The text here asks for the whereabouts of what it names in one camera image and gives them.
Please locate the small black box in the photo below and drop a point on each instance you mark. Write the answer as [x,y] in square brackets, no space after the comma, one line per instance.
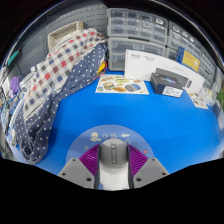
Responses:
[163,85]

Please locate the white woven basket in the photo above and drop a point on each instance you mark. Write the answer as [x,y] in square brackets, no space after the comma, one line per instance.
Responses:
[63,33]

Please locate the long white keyboard box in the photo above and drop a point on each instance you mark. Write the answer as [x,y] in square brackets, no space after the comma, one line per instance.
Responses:
[140,65]

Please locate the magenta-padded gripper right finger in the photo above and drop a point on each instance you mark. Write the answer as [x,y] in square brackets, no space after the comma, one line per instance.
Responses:
[150,171]

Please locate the white plant pot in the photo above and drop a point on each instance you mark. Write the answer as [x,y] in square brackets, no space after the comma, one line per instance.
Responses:
[221,120]

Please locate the purple bag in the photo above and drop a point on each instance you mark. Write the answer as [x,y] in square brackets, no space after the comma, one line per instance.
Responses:
[15,85]

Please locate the yellow tool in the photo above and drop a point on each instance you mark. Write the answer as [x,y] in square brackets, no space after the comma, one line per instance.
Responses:
[101,68]

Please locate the red blue checked cloth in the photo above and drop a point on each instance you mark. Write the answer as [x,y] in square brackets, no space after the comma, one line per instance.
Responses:
[56,70]

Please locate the white blue tissue box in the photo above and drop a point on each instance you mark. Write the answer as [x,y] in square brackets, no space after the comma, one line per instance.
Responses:
[208,96]

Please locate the cartoon sticker sheet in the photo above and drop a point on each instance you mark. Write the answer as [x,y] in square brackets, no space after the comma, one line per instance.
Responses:
[198,100]
[120,85]

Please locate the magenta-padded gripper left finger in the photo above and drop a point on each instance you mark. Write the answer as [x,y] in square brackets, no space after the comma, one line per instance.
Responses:
[76,171]

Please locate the grey computer mouse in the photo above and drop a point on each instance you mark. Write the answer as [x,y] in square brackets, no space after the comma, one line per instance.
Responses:
[113,166]

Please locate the yellow card with blue frame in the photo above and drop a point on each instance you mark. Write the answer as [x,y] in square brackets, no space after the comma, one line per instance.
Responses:
[188,60]

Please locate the navy polka dot cloth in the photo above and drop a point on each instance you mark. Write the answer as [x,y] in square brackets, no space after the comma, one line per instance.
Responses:
[43,123]

